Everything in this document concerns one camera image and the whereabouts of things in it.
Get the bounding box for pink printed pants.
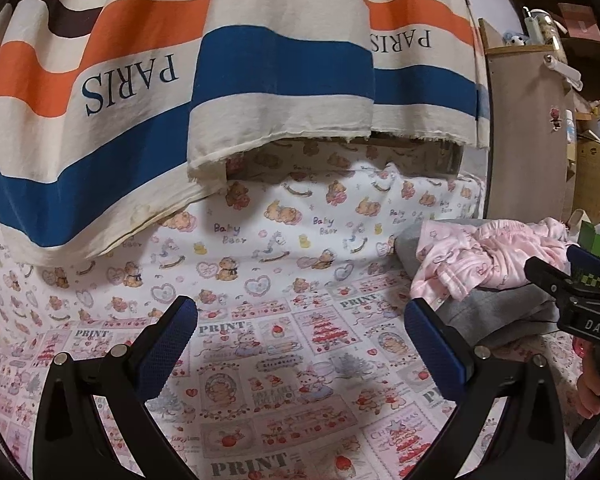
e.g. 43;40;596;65
411;219;569;302

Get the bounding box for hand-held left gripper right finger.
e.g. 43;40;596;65
404;296;567;480

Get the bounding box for strawberry patchwork bed sheet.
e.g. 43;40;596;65
0;304;597;480

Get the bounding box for person's right hand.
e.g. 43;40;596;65
575;339;600;419

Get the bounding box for grey folded pants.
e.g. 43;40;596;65
394;216;565;349

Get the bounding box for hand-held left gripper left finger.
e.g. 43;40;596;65
32;295;199;480

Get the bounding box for brown cardboard box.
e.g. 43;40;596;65
571;129;600;212

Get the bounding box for light wooden cabinet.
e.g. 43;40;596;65
476;16;579;222

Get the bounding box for pink box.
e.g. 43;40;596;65
556;2;600;39

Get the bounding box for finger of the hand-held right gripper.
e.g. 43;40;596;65
524;256;582;307
566;244;600;292

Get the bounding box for bear print bed sheet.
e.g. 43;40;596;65
0;136;487;327

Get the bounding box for dark wooden headboard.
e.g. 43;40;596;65
224;131;464;179

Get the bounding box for clear glass jar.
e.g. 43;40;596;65
522;6;567;47

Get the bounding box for striped cloth curtain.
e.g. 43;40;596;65
0;0;492;264

